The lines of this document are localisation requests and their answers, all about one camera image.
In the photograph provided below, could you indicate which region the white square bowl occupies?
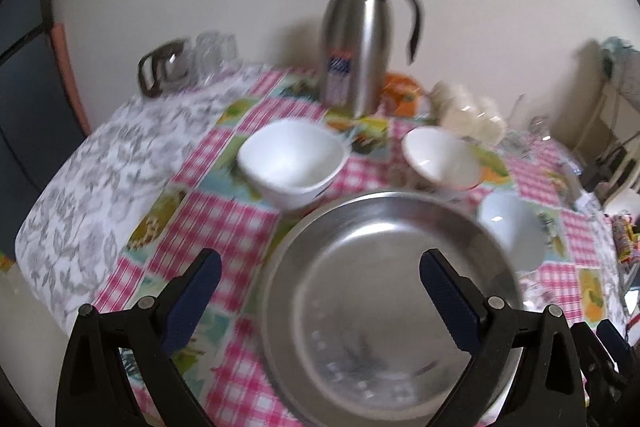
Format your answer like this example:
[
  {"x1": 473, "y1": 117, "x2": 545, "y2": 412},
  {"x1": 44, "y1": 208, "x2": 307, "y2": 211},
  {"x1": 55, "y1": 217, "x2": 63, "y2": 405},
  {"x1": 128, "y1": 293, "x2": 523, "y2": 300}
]
[{"x1": 236, "y1": 118, "x2": 352, "y2": 211}]

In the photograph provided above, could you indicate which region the large stainless steel plate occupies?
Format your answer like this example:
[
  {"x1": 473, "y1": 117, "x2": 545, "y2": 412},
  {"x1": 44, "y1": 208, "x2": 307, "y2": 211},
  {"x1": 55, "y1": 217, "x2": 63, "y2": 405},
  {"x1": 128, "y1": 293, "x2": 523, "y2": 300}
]
[{"x1": 258, "y1": 191, "x2": 522, "y2": 426}]

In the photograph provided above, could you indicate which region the small white bowl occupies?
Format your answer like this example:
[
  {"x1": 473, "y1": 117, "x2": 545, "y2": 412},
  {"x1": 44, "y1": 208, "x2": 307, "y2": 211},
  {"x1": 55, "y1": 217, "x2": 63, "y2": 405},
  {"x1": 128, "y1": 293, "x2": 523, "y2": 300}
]
[{"x1": 477, "y1": 192, "x2": 547, "y2": 272}]

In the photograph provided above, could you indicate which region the white plastic basket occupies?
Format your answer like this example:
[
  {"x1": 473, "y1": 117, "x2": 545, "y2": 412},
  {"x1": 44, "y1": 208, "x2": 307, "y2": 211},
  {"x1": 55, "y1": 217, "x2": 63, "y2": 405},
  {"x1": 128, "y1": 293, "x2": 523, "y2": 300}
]
[{"x1": 573, "y1": 37, "x2": 639, "y2": 208}]

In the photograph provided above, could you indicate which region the glass teapot black handle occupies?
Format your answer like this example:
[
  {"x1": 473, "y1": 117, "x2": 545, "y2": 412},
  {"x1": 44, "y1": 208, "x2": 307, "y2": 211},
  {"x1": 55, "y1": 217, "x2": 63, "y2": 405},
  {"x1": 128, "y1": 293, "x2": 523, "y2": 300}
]
[{"x1": 138, "y1": 38, "x2": 194, "y2": 98}]

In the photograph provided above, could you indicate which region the bag of steamed buns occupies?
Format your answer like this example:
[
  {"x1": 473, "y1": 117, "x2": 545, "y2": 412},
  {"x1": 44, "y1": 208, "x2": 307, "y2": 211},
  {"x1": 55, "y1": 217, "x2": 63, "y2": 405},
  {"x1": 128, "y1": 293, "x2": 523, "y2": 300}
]
[{"x1": 430, "y1": 81, "x2": 508, "y2": 146}]

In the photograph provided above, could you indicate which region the pink checkered tablecloth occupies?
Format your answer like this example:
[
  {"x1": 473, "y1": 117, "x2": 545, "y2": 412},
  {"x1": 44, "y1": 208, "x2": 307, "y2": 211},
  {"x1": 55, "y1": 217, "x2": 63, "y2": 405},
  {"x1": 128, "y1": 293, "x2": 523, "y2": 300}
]
[{"x1": 94, "y1": 69, "x2": 628, "y2": 426}]

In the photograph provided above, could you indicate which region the clear drinking glass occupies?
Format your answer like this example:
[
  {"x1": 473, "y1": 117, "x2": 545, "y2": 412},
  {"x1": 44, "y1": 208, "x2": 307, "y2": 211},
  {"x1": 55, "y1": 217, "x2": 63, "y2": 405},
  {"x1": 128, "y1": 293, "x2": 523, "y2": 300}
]
[{"x1": 193, "y1": 31, "x2": 242, "y2": 87}]

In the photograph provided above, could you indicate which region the clear glass mug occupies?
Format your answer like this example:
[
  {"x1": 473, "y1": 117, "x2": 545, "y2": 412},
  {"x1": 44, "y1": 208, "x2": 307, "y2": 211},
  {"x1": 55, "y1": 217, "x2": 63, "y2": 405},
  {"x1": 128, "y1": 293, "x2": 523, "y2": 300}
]
[{"x1": 501, "y1": 93, "x2": 551, "y2": 158}]

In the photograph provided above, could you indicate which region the orange snack packet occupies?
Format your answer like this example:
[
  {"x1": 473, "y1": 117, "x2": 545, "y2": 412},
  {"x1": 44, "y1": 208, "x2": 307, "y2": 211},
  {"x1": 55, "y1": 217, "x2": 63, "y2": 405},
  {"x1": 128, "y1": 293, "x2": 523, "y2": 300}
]
[{"x1": 381, "y1": 72, "x2": 425, "y2": 118}]

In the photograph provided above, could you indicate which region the candy packet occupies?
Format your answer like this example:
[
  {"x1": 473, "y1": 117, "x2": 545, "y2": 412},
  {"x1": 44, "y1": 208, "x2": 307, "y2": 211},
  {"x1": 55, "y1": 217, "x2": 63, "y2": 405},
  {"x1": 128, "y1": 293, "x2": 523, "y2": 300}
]
[{"x1": 611, "y1": 212, "x2": 639, "y2": 265}]

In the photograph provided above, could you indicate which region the stainless steel thermos jug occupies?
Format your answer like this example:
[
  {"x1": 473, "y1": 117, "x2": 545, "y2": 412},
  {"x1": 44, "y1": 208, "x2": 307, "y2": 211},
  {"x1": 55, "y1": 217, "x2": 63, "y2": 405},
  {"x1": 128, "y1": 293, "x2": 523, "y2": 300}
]
[{"x1": 318, "y1": 0, "x2": 423, "y2": 118}]

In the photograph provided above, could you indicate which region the strawberry pattern bowl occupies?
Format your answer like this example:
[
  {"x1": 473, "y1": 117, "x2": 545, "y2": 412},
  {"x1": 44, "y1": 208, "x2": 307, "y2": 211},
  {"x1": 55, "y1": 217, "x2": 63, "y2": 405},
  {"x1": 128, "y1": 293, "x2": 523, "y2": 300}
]
[{"x1": 400, "y1": 127, "x2": 482, "y2": 199}]

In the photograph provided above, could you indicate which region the grey floral towel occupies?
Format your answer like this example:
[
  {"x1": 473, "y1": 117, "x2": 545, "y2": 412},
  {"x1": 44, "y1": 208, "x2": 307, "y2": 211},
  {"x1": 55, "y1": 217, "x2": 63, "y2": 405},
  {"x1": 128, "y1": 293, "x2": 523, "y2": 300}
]
[{"x1": 14, "y1": 64, "x2": 270, "y2": 333}]

